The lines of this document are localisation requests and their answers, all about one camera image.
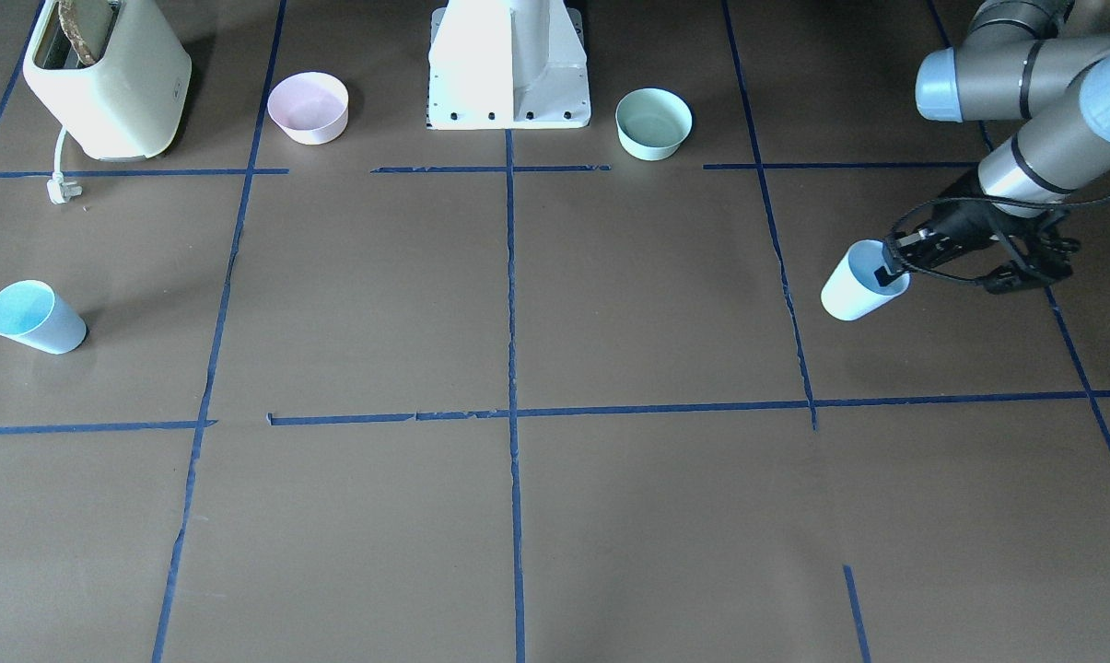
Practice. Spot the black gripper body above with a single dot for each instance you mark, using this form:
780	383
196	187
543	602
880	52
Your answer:
963	222

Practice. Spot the white column mount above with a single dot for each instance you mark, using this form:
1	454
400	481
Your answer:
507	65

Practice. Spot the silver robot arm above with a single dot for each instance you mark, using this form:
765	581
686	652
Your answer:
1015	63

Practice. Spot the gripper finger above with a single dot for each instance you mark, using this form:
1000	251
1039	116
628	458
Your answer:
887	274

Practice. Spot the light blue cup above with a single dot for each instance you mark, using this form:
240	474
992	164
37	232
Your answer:
851	291
33	314

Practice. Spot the toast bread slice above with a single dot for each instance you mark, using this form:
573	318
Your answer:
87	26

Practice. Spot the cream toaster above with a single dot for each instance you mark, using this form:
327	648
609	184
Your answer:
129	105

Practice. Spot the pink bowl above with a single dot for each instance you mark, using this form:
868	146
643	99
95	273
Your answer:
311	107

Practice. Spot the green bowl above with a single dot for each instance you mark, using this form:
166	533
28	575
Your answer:
651	123

